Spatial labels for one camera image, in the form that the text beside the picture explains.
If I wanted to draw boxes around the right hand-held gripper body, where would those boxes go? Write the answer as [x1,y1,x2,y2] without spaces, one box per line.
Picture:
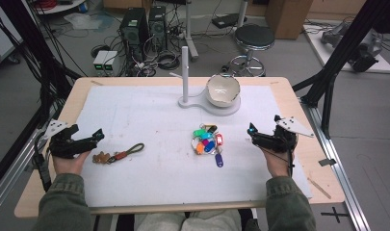
[263,115,315,154]

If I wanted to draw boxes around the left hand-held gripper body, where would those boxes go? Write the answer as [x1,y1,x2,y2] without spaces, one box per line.
[42,118,85,160]

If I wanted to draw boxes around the brown bear keychain green strap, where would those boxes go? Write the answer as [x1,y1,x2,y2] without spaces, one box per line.
[91,142,145,166]

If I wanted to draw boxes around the bunch of colourful key tags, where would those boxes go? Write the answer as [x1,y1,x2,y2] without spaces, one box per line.
[191,123,225,168]

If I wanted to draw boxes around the white key hanger stand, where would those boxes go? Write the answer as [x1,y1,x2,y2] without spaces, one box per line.
[169,45,242,117]

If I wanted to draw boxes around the person's right hand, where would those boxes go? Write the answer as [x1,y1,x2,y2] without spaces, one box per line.
[261,147,297,178]

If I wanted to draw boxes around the person's left hand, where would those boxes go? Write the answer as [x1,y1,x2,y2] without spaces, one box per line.
[52,150,92,176]

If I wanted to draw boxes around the white ceramic bowl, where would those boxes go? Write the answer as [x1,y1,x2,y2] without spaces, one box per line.
[205,74,242,109]

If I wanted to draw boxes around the white power supply unit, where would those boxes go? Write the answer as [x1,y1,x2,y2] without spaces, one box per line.
[102,51,120,77]
[92,50,110,77]

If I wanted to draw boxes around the white table mat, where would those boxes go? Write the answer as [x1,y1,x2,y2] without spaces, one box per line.
[70,85,313,208]

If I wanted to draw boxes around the black cross tape mark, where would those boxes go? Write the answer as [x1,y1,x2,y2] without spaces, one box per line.
[321,206,350,224]

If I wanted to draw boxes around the black round stool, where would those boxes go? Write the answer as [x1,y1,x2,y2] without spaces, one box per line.
[229,24,276,78]

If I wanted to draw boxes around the white platform board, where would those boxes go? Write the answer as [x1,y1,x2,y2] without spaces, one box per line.
[302,23,390,74]

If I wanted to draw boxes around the person's legs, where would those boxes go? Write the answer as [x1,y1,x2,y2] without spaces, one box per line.
[134,208,244,231]

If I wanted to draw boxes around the large black computer tower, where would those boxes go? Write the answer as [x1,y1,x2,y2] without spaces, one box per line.
[119,8,150,62]

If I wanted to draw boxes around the black flat box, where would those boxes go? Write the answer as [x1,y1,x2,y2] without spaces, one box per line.
[211,13,248,29]

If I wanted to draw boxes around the clear plastic sheet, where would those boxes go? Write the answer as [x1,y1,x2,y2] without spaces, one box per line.
[64,13,115,33]

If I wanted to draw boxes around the black device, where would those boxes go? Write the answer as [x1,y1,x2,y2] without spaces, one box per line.
[350,42,383,73]

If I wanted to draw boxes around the grey device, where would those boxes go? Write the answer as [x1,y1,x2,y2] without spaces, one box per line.
[321,22,351,46]

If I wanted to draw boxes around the brown cardboard box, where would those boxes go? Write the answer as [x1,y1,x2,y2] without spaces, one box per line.
[264,0,314,40]

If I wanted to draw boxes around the white stand leg with foot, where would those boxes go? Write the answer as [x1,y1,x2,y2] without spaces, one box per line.
[182,0,200,62]

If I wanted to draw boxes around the small black computer tower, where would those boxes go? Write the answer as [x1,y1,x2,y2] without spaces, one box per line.
[148,5,169,51]

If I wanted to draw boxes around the round white table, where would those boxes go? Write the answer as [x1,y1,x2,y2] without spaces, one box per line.
[32,0,88,15]

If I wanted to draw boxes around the right hand-held gripper black cable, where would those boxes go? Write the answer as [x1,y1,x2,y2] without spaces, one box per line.
[266,141,297,178]

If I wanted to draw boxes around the hand-held gripper black cable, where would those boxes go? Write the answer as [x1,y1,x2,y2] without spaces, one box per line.
[266,141,297,178]
[33,133,54,193]

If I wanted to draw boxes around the left hand-held gripper black cable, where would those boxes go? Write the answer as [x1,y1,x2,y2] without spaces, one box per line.
[33,133,54,193]

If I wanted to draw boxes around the aluminium rail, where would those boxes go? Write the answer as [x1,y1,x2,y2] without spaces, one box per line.
[0,105,61,219]
[299,97,372,231]

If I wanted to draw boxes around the coiled black cable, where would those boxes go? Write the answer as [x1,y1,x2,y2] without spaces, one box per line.
[157,51,181,71]

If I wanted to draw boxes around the black frame strut with cables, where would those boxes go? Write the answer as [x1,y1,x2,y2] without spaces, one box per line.
[0,0,83,129]

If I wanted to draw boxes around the white stand post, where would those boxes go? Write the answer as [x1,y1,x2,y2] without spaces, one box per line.
[236,0,249,28]

